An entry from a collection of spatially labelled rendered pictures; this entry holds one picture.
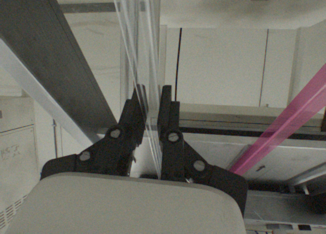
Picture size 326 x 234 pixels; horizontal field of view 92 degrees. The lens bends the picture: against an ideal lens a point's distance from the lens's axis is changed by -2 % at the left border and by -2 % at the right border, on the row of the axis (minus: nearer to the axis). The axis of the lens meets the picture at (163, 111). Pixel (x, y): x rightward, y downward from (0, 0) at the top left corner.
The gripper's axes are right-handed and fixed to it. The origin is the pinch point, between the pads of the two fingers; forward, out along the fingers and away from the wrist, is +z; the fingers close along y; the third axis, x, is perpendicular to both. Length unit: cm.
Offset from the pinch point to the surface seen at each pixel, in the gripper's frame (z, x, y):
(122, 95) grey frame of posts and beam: 22.1, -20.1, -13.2
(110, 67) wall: 146, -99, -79
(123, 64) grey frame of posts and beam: 27.5, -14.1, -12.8
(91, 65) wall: 147, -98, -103
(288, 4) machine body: 59, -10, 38
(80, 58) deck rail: 5.7, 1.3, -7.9
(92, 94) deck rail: 4.9, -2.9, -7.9
